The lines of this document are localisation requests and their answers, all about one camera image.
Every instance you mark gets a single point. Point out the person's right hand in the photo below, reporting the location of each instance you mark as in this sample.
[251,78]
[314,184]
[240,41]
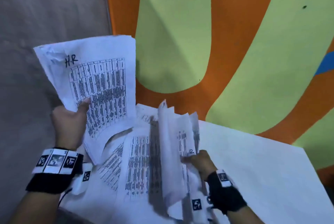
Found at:
[203,165]

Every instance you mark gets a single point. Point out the person's left hand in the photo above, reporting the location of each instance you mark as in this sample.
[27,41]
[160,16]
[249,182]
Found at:
[69,127]

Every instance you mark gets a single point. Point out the small printed sheets bundle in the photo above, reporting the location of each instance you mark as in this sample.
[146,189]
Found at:
[169,153]

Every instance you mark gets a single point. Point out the gathered paper stack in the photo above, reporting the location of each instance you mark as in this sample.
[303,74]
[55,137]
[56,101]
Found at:
[99,85]

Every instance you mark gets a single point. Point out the printed sheets spread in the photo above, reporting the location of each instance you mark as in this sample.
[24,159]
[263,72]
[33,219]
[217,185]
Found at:
[135,166]

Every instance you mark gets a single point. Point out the person's left forearm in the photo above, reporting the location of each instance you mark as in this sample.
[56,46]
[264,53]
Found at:
[34,208]

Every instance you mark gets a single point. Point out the person's right forearm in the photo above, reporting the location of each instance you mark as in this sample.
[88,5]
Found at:
[245,217]

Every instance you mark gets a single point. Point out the grey partition board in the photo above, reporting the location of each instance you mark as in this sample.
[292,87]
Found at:
[39,22]

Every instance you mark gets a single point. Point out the white wrist camera unit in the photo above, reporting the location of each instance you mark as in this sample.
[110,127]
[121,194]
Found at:
[198,206]
[83,179]

